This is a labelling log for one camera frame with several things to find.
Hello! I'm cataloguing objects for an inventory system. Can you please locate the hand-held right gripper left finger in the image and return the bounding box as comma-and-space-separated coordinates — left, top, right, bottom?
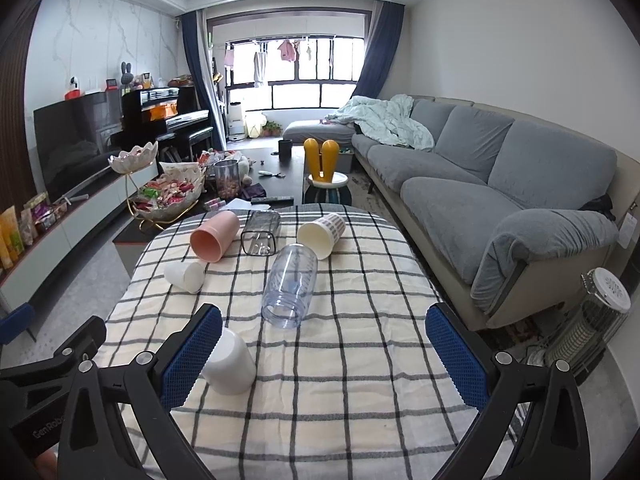
57, 302, 223, 480

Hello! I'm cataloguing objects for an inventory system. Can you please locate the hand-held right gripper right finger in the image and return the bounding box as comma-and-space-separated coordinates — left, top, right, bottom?
424, 302, 587, 480

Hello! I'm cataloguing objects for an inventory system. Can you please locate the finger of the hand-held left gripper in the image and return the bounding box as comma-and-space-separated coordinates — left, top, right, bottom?
0, 315, 107, 387
0, 304, 36, 345

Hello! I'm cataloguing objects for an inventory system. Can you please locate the clear bluish plastic bottle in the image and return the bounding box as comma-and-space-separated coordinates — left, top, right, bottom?
261, 243, 319, 330

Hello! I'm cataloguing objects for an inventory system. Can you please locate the large white cup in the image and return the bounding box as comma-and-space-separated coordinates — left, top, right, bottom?
200, 327, 258, 396

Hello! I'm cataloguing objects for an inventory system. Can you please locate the small white cup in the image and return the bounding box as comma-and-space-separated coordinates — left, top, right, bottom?
164, 261, 205, 294

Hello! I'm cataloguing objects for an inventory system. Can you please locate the pink cup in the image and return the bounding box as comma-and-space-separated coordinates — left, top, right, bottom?
189, 210, 241, 264

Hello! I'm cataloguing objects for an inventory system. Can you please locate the clear square cup black rim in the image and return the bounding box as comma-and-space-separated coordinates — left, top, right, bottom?
240, 210, 283, 259

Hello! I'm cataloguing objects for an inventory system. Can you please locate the cream dotted cup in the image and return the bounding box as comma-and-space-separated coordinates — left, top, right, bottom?
297, 212, 347, 261

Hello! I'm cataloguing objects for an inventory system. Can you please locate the person's left hand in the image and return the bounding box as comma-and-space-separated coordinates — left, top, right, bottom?
36, 452, 59, 480

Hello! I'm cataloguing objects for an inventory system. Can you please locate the row of snack packets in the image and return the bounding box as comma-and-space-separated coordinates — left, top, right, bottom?
0, 192, 69, 272

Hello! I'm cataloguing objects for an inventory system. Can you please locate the white television cabinet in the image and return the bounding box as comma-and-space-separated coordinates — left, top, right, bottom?
0, 160, 162, 313

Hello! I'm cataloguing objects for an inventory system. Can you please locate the white electric heater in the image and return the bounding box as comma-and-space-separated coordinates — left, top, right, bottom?
542, 267, 632, 387

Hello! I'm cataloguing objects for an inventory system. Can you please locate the checked tablecloth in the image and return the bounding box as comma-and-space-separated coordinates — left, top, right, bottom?
92, 204, 532, 480

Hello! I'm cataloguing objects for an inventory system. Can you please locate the white paper sheet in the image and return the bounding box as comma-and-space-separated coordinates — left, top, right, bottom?
219, 197, 257, 214

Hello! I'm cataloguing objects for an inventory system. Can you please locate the grey sofa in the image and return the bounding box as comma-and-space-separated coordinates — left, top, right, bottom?
282, 94, 624, 332

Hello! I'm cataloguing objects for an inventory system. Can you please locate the white two-tier snack stand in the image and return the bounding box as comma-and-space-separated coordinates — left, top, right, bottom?
108, 141, 207, 232

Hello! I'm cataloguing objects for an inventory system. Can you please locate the clear jar of nuts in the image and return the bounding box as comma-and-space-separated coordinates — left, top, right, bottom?
213, 159, 241, 200

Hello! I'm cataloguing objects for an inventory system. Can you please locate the black television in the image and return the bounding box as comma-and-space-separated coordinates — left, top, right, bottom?
32, 91, 127, 204

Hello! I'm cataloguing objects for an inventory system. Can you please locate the dark cloth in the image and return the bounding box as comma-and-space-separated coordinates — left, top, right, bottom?
581, 195, 614, 222

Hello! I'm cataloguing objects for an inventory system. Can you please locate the dark coffee table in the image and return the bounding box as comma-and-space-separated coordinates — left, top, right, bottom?
112, 147, 322, 262

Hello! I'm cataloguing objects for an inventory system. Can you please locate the black piano bench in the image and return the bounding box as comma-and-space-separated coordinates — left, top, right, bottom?
156, 127, 215, 163

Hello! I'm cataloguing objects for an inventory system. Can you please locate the yellow rabbit-ear stool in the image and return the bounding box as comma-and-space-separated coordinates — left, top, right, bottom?
302, 137, 350, 206

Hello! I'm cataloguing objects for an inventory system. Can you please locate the white air purifier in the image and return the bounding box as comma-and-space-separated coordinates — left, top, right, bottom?
227, 101, 249, 141

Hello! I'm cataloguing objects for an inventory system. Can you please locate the light green blanket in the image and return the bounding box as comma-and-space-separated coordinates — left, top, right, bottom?
324, 95, 435, 152

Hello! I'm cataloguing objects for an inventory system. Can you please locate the black piano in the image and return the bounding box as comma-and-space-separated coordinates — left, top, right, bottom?
107, 85, 215, 162

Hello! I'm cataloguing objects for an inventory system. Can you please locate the blue curtain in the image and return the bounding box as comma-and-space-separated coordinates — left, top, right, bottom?
179, 10, 215, 126
352, 2, 406, 102

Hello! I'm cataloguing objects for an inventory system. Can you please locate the black-framed window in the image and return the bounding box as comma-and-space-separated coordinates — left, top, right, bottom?
224, 35, 367, 112

